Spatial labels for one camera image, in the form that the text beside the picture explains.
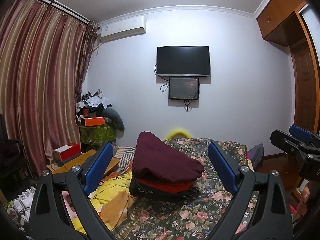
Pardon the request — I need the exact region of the maroon button-up shirt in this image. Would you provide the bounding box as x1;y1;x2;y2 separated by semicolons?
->
132;132;204;183

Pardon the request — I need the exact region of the person's right hand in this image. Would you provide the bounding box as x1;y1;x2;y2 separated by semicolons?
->
296;183;310;219

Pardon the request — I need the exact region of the purple grey backpack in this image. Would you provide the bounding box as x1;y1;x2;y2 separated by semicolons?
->
247;144;264;169

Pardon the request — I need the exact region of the wooden side table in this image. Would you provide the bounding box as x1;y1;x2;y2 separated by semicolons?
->
47;150;120;178

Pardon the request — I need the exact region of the brown wooden door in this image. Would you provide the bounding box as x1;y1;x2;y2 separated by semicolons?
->
290;39;316;132

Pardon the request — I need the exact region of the floral green bedspread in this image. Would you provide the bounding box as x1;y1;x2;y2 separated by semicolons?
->
109;137;261;240

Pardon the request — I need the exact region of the red white box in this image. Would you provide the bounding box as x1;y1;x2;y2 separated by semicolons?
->
53;142;81;163

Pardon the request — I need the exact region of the yellow blanket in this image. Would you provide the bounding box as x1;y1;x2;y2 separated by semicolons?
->
72;172;137;234

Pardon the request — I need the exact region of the red folded garment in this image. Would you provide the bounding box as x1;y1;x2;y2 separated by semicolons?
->
135;178;195;194

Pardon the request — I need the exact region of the black floral folded garment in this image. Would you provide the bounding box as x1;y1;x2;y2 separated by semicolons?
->
129;178;200;202

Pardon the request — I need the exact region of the green storage box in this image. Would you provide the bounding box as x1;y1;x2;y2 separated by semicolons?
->
79;124;116;146

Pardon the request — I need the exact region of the orange shoe box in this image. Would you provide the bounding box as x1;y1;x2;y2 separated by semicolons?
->
80;116;105;127

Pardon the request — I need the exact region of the wooden overhead cabinet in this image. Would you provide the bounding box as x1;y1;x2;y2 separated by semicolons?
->
257;0;310;47

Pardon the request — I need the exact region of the striped red curtain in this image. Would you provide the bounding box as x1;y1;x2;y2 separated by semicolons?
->
1;0;98;175

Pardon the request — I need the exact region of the white air conditioner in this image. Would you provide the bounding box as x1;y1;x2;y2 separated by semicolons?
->
100;16;146;43

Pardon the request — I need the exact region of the small wall monitor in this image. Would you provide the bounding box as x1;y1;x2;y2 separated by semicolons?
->
168;77;199;100

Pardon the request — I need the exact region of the large black wall television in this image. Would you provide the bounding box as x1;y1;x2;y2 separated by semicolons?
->
156;46;211;77

